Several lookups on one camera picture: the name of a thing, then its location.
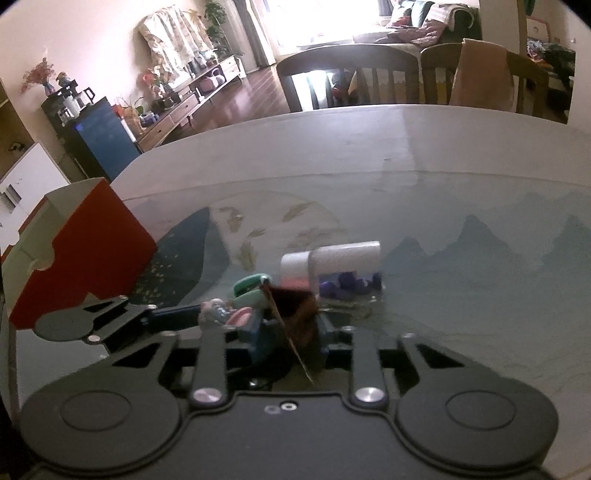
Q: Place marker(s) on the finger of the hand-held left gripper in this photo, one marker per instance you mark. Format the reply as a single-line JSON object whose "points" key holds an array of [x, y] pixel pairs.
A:
{"points": [[175, 314]]}

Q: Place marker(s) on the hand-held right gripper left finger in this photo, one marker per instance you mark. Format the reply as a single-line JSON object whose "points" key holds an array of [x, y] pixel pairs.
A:
{"points": [[254, 340]]}

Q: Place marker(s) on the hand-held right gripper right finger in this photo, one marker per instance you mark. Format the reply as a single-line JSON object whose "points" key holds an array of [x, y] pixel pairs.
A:
{"points": [[325, 340]]}

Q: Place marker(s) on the pink grey small toy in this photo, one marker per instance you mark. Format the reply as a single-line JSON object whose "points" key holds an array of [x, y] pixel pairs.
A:
{"points": [[226, 314]]}

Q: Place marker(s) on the red white cardboard box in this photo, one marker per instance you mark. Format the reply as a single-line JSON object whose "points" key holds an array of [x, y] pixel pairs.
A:
{"points": [[87, 249]]}

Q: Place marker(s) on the teal green plastic toy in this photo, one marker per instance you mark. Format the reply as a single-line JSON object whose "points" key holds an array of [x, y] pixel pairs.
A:
{"points": [[251, 288]]}

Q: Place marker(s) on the clear jar purple beads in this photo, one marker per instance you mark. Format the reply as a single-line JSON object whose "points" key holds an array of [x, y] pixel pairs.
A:
{"points": [[351, 286]]}

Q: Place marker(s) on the white cap pink bottle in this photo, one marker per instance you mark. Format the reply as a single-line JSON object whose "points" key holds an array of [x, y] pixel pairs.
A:
{"points": [[296, 270]]}

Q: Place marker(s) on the white cabinet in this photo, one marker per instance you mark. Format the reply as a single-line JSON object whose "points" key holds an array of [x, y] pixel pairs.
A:
{"points": [[27, 194]]}

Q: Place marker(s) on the printed table mat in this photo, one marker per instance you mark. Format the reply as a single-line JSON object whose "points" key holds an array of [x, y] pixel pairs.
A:
{"points": [[438, 258]]}

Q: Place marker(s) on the blue cabinet with kettle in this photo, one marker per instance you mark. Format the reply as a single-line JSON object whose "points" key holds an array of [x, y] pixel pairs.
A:
{"points": [[99, 134]]}

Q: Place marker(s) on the wooden tv cabinet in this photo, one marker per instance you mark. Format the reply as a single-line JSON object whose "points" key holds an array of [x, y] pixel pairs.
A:
{"points": [[184, 110]]}

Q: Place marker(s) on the pink flower bouquet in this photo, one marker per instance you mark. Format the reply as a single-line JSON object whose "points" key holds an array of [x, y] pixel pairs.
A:
{"points": [[154, 83]]}

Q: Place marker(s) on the pink bag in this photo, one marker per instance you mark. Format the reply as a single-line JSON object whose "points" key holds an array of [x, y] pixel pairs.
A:
{"points": [[210, 81]]}

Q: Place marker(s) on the vase of pink flowers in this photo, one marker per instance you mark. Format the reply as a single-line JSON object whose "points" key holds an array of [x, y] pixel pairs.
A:
{"points": [[39, 76]]}

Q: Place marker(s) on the wooden dining chair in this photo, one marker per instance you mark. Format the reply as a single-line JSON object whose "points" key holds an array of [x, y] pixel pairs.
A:
{"points": [[531, 78], [351, 69]]}

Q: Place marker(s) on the floral cloth cover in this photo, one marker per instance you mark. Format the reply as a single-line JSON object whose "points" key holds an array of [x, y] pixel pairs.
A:
{"points": [[175, 37]]}

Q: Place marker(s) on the green potted plant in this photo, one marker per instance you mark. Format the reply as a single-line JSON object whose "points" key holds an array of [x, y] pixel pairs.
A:
{"points": [[217, 27]]}

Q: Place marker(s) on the beige cloth on chair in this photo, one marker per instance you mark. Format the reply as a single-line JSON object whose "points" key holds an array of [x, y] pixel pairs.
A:
{"points": [[482, 76]]}

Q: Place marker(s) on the beige sofa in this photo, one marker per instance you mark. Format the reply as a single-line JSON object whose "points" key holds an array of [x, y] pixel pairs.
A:
{"points": [[415, 27]]}

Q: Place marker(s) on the cluttered side table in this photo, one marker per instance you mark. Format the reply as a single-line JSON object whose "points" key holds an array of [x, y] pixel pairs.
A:
{"points": [[551, 60]]}

